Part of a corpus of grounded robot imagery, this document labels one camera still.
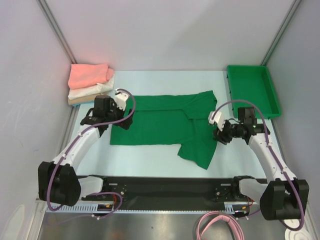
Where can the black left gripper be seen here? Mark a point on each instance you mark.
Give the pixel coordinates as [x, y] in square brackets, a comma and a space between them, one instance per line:
[113, 105]

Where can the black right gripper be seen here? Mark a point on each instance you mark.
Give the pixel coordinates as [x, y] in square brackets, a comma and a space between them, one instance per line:
[222, 133]

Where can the green t shirt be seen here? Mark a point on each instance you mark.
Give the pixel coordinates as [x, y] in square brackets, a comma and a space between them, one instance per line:
[172, 120]

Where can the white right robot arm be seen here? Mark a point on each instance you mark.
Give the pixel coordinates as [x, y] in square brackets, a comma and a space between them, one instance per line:
[284, 196]

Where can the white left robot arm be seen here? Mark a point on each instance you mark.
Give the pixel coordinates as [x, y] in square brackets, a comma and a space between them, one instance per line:
[58, 183]

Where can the tan folded t shirt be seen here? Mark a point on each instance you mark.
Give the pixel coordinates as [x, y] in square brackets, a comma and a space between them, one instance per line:
[81, 100]

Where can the white folded t shirt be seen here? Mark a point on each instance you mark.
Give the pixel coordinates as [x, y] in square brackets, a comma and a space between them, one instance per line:
[92, 90]

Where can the pink folded t shirt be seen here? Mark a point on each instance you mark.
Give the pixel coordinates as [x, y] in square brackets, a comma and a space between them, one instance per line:
[87, 75]

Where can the green plastic tray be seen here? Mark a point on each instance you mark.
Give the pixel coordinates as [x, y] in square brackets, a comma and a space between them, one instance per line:
[253, 83]

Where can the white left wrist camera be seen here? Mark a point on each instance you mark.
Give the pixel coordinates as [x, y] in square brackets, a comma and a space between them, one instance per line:
[120, 99]

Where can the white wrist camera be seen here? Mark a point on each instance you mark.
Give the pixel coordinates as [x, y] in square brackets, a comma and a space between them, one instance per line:
[120, 99]
[217, 118]

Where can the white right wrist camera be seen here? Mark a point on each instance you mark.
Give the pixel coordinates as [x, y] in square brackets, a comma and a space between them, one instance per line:
[217, 118]

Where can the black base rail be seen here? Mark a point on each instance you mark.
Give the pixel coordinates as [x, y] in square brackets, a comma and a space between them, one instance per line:
[164, 192]

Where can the white slotted cable duct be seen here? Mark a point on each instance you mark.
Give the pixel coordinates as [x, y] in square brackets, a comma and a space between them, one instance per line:
[106, 208]

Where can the left aluminium frame post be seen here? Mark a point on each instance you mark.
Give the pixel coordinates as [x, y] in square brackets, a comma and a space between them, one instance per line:
[48, 14]

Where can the aluminium frame post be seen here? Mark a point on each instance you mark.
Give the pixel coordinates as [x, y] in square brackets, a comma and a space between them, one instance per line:
[48, 14]
[281, 31]

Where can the right aluminium frame post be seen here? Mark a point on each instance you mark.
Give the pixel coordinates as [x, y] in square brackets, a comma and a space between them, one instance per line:
[281, 31]

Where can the white plastic ring part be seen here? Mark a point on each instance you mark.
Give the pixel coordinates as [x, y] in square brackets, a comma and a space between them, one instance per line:
[301, 234]

